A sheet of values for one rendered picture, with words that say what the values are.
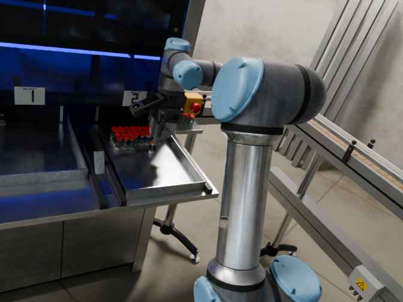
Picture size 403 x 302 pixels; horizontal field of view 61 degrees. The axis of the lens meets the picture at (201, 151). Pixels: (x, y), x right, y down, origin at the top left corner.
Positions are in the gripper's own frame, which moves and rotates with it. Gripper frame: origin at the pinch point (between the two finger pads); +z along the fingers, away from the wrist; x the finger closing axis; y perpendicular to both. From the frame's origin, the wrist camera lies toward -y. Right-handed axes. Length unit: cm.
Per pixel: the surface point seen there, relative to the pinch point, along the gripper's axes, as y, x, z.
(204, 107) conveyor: 35.1, 26.0, 0.3
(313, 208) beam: 91, -12, 39
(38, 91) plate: -34.4, 15.0, -10.1
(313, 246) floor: 136, 1, 94
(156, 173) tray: -2.0, -11.9, 5.2
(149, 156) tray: -1.2, -2.2, 5.2
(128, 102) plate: -5.2, 15.0, -7.1
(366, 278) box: 84, -53, 39
